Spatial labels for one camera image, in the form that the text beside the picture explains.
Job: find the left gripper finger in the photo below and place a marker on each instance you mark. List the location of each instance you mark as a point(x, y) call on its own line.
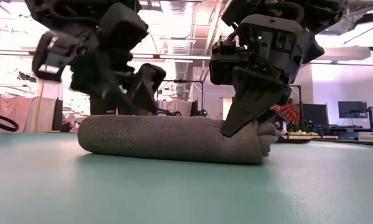
point(102, 84)
point(149, 87)

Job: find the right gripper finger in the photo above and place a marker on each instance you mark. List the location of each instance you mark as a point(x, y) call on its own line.
point(254, 99)
point(268, 116)

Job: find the dark grey towel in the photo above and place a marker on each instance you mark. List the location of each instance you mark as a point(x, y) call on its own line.
point(173, 140)

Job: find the black background robot arm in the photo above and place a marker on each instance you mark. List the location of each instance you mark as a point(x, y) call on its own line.
point(201, 112)

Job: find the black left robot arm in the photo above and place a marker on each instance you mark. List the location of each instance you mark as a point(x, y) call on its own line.
point(64, 12)

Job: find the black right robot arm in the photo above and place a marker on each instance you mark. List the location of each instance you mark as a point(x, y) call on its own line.
point(323, 12)

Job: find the red patterned cloth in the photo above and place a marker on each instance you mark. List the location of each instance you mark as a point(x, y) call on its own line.
point(292, 113)

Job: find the black cabinet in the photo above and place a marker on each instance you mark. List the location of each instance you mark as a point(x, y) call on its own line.
point(97, 107)

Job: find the white door panel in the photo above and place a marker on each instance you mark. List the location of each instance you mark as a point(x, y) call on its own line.
point(227, 109)

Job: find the long light bar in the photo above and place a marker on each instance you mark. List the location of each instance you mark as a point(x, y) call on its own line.
point(173, 57)

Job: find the yellow cloth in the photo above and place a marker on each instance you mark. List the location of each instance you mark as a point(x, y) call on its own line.
point(310, 133)

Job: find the black screen panel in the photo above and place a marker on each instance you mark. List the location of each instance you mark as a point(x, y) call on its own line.
point(315, 118)

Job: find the narrow black panel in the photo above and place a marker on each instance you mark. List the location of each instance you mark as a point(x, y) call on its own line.
point(58, 115)

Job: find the yellow pole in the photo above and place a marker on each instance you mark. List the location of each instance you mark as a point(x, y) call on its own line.
point(40, 109)

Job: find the dark office desk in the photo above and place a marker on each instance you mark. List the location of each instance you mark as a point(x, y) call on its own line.
point(348, 133)

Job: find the black computer monitor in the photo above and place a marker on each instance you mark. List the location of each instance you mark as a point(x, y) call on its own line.
point(352, 109)

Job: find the pink curtain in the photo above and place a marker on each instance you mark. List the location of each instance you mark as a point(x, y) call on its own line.
point(5, 105)

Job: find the green table mat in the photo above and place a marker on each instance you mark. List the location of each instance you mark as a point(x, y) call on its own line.
point(186, 196)

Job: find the black stand frame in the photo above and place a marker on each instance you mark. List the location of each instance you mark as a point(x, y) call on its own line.
point(186, 81)
point(299, 96)

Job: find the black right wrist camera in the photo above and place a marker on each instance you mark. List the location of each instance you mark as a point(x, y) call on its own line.
point(222, 71)

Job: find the ribbed silver air duct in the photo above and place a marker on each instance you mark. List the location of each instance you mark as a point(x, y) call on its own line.
point(178, 31)

